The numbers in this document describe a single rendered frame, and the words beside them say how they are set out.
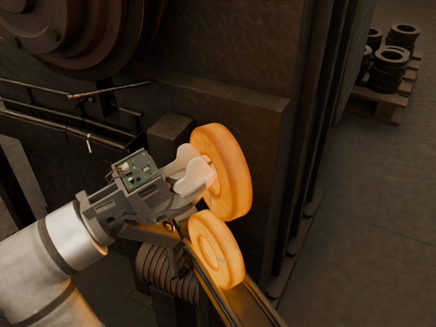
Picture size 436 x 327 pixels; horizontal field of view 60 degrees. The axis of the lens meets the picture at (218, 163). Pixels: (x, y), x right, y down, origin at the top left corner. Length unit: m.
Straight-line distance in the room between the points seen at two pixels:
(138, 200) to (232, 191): 0.13
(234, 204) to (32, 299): 0.29
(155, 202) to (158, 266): 0.44
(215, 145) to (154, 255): 0.49
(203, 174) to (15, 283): 0.28
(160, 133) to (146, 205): 0.36
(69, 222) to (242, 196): 0.23
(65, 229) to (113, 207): 0.07
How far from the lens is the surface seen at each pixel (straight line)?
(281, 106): 0.82
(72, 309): 0.59
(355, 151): 2.20
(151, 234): 0.59
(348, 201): 1.90
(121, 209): 0.55
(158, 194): 0.54
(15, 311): 0.58
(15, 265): 0.56
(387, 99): 2.44
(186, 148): 0.56
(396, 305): 1.63
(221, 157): 0.53
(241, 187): 0.53
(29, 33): 0.86
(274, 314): 0.69
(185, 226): 0.78
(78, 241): 0.53
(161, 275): 0.97
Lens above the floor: 1.31
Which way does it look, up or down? 41 degrees down
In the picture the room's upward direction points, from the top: straight up
